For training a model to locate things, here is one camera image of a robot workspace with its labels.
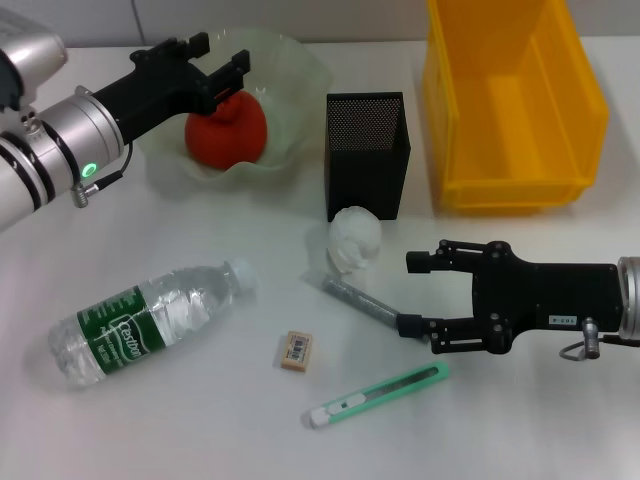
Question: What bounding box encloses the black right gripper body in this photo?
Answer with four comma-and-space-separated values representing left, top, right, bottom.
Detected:
471, 241, 625, 356

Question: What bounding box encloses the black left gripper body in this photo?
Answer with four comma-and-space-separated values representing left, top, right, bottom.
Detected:
92, 42, 217, 146

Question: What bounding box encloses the grey pen with clear cap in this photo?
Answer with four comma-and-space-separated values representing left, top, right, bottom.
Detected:
301, 269, 401, 331

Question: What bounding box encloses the white paper ball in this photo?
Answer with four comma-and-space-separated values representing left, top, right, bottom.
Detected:
327, 205, 384, 275

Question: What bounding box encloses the green utility knife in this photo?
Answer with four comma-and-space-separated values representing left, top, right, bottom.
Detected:
307, 360, 451, 430

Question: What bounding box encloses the beige eraser with barcode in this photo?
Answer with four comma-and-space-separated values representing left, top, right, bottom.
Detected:
279, 329, 315, 372

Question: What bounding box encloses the clear green-label water bottle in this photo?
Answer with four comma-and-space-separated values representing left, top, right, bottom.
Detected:
47, 258, 260, 393

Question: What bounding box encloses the pale green glass fruit plate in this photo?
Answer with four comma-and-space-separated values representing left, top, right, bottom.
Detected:
132, 28, 335, 194

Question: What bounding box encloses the black mesh pen holder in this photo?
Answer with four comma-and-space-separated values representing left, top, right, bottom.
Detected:
323, 91, 413, 223

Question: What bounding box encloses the yellow plastic bin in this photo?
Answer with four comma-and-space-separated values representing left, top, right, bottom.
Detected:
422, 0, 611, 217

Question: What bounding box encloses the right gripper cable with plug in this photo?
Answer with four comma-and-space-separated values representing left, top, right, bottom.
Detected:
559, 317, 640, 362

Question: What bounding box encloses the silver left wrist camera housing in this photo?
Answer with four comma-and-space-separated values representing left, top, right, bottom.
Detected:
0, 8, 70, 109

